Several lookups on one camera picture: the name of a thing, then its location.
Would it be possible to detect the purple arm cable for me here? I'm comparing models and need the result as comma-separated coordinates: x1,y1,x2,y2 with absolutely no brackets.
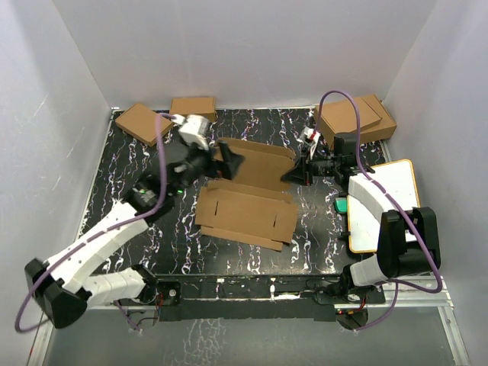
14,112,184,332
314,89,445,329

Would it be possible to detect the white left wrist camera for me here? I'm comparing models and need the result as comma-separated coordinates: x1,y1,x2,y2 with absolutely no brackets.
178,114,211,151

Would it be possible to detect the large cardboard box bottom right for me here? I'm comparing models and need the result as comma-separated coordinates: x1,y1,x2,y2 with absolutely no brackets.
335,94,397,143

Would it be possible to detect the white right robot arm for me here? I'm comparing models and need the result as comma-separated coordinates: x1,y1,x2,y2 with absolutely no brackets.
281,127,442,303

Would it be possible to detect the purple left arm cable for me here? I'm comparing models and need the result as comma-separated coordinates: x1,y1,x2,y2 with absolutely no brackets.
14,112,184,332

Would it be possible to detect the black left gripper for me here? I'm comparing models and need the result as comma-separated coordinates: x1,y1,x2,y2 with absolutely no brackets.
169,138,242,197

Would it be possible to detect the small cardboard box top right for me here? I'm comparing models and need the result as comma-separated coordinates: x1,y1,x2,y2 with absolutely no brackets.
314,98,382,145

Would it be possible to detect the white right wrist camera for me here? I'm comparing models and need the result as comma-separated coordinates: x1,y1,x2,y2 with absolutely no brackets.
299,127,321,159

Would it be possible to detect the aluminium frame rail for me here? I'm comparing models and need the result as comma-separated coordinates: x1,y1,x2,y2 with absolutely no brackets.
371,285,471,365

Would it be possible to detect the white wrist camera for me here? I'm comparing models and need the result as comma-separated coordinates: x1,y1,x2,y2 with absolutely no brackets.
299,127,321,159
178,114,211,151

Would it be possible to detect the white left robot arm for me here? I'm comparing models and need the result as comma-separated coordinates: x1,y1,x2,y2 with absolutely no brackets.
21,140,245,329

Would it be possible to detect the green eraser block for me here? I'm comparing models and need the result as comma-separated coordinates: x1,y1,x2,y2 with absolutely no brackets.
334,197,348,214

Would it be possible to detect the white board with yellow rim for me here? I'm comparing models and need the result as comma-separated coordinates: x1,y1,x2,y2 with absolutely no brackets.
347,159,420,254

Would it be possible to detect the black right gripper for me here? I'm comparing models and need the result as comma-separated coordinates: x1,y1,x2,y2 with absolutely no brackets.
281,146,341,187

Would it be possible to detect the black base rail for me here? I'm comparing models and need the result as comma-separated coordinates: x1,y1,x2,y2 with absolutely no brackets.
121,274,386,322

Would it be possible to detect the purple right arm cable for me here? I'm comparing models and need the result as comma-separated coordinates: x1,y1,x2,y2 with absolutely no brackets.
314,89,445,329

